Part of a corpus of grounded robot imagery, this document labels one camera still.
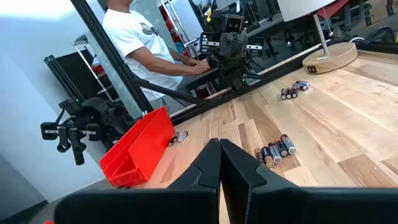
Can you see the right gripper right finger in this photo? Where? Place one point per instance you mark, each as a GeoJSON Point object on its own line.
{"type": "Point", "coordinates": [242, 186]}

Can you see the person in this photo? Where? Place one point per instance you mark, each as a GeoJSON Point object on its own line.
{"type": "Point", "coordinates": [136, 34]}

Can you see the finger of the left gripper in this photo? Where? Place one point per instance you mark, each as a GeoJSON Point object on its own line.
{"type": "Point", "coordinates": [227, 46]}
{"type": "Point", "coordinates": [241, 45]}

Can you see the silver black AA battery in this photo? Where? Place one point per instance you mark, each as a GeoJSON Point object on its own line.
{"type": "Point", "coordinates": [275, 154]}
{"type": "Point", "coordinates": [288, 93]}
{"type": "Point", "coordinates": [288, 144]}
{"type": "Point", "coordinates": [171, 142]}
{"type": "Point", "coordinates": [300, 87]}
{"type": "Point", "coordinates": [183, 136]}
{"type": "Point", "coordinates": [175, 138]}

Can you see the black flat panel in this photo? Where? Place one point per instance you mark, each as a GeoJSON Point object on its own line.
{"type": "Point", "coordinates": [71, 71]}

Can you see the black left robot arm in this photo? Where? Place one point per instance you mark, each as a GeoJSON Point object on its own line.
{"type": "Point", "coordinates": [237, 82]}

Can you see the white shade wooden base lamp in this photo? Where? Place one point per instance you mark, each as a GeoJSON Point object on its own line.
{"type": "Point", "coordinates": [332, 57]}

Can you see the red plastic bin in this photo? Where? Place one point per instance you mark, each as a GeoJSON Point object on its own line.
{"type": "Point", "coordinates": [149, 146]}

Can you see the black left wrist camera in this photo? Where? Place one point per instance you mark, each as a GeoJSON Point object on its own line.
{"type": "Point", "coordinates": [234, 24]}

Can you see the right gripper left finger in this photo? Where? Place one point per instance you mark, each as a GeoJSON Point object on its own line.
{"type": "Point", "coordinates": [199, 186]}

